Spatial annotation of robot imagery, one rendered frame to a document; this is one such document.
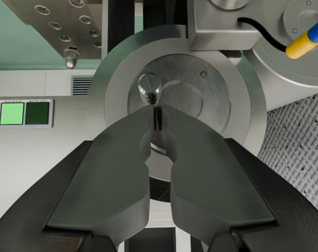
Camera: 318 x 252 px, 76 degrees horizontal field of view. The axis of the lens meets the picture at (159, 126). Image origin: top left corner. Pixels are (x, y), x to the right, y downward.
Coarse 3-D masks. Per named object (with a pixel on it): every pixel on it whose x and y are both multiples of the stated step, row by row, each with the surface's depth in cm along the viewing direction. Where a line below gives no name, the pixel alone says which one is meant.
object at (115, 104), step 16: (144, 48) 16; (160, 48) 16; (176, 48) 16; (128, 64) 16; (144, 64) 16; (224, 64) 16; (112, 80) 16; (128, 80) 16; (240, 80) 16; (112, 96) 16; (240, 96) 16; (112, 112) 16; (240, 112) 16; (240, 128) 16; (160, 160) 15; (160, 176) 15
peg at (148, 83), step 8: (144, 80) 12; (152, 80) 12; (160, 80) 12; (144, 88) 12; (152, 88) 12; (160, 88) 12; (144, 96) 12; (152, 96) 12; (160, 96) 14; (152, 104) 14
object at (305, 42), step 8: (256, 24) 13; (264, 32) 12; (304, 32) 10; (312, 32) 9; (272, 40) 12; (296, 40) 10; (304, 40) 10; (312, 40) 10; (280, 48) 12; (288, 48) 11; (296, 48) 10; (304, 48) 10; (288, 56) 11; (296, 56) 11
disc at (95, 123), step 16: (144, 32) 17; (160, 32) 17; (176, 32) 17; (128, 48) 17; (112, 64) 17; (240, 64) 17; (96, 80) 17; (256, 80) 17; (96, 96) 16; (256, 96) 17; (96, 112) 16; (256, 112) 16; (96, 128) 16; (256, 128) 16; (256, 144) 16; (160, 192) 15
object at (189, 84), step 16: (160, 64) 15; (176, 64) 15; (192, 64) 15; (208, 64) 15; (176, 80) 15; (192, 80) 15; (208, 80) 15; (224, 80) 15; (128, 96) 14; (176, 96) 14; (192, 96) 14; (208, 96) 14; (224, 96) 14; (128, 112) 14; (192, 112) 15; (208, 112) 14; (224, 112) 14; (224, 128) 14; (160, 144) 14
